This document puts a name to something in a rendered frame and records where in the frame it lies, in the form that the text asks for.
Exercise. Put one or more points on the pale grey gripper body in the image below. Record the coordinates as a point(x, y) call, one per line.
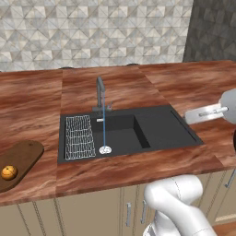
point(202, 115)

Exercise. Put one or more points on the beige cupboard door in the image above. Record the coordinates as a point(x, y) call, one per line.
point(27, 219)
point(219, 199)
point(140, 196)
point(92, 215)
point(128, 196)

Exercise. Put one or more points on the brown wooden cutting board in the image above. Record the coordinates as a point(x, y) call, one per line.
point(21, 159)

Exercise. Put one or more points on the orange fruit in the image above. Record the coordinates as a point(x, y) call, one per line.
point(9, 173)

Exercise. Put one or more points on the black sink basin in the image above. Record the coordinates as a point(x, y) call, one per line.
point(159, 129)

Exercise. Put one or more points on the blue water stream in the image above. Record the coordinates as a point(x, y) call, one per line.
point(104, 129)

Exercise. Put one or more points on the grey sink faucet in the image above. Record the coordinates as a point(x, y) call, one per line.
point(100, 92)

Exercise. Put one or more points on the dark wall socket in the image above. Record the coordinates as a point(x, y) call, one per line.
point(132, 64)
point(65, 67)

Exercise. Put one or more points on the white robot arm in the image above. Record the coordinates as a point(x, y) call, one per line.
point(176, 199)

